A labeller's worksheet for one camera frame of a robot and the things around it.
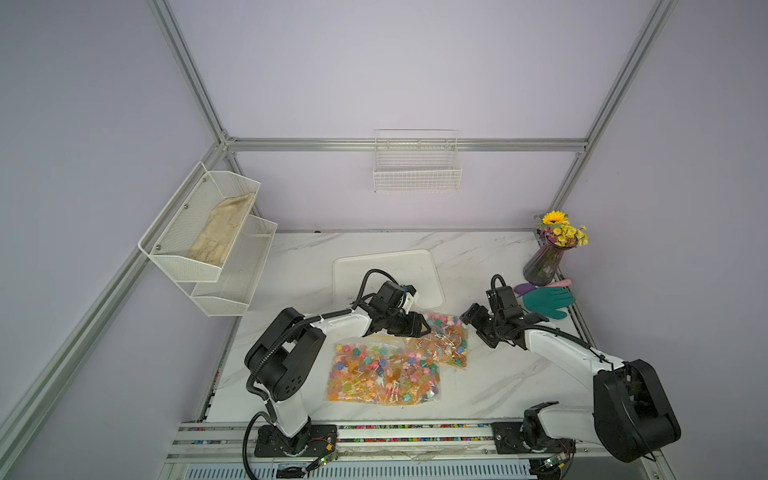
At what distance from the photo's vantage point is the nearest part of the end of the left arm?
2.27ft

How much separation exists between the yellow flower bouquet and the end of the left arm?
50 centimetres

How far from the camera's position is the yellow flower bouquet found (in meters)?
0.88
